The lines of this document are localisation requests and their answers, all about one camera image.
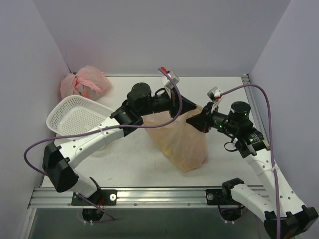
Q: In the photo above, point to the aluminium right rail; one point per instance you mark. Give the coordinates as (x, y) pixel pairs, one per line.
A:
(249, 93)

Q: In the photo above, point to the pink plastic bag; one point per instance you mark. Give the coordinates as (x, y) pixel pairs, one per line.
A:
(88, 82)

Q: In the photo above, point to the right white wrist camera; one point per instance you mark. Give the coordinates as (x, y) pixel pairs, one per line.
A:
(215, 94)

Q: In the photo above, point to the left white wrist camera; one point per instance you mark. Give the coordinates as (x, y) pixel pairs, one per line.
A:
(168, 86)

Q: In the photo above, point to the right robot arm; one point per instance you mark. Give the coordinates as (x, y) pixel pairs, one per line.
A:
(284, 214)

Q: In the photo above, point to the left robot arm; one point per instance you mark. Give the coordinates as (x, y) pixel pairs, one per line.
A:
(60, 161)

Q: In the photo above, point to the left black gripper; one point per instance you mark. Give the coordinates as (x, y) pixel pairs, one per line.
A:
(175, 105)

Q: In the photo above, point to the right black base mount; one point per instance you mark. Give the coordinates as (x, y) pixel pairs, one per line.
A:
(229, 210)

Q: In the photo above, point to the white perforated plastic basket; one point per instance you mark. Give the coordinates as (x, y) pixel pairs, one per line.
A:
(76, 114)

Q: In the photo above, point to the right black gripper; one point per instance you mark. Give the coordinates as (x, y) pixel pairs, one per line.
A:
(206, 120)

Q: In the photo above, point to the aluminium front rail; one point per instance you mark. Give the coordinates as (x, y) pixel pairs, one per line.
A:
(169, 197)

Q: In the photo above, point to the aluminium rail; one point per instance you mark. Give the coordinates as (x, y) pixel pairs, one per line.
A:
(169, 197)
(249, 93)

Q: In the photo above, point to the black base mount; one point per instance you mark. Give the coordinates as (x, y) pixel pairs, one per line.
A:
(93, 207)
(229, 210)

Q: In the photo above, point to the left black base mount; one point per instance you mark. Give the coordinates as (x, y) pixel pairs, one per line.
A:
(93, 207)

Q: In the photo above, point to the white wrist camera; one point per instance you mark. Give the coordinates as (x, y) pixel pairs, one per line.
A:
(215, 94)
(168, 86)

